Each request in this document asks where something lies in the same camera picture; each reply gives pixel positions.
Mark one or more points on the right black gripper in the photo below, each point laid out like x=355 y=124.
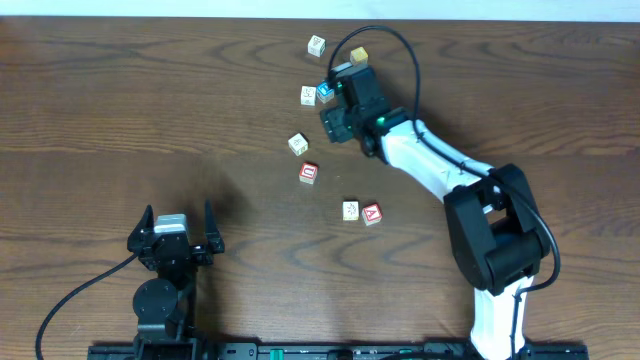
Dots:
x=335 y=121

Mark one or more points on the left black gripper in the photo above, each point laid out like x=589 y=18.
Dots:
x=175 y=251

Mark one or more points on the red U block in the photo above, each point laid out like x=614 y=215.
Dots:
x=308 y=173

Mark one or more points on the white block yellow side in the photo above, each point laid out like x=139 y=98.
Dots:
x=350 y=210

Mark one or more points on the red A block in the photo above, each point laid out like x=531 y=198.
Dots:
x=371 y=214

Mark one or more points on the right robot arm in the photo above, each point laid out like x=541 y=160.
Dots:
x=497 y=235

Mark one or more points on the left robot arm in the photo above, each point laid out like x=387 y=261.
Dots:
x=165 y=305

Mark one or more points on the blue top block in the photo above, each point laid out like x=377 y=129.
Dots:
x=324 y=92

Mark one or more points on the white block number four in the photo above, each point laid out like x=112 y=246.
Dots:
x=308 y=95

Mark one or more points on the white dragonfly block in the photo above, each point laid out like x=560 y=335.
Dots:
x=298 y=144

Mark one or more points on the yellow top block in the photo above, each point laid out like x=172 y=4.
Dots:
x=358 y=56

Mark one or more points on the white block top left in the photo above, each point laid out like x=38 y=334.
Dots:
x=316 y=46

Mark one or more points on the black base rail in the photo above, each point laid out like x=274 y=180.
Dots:
x=253 y=351

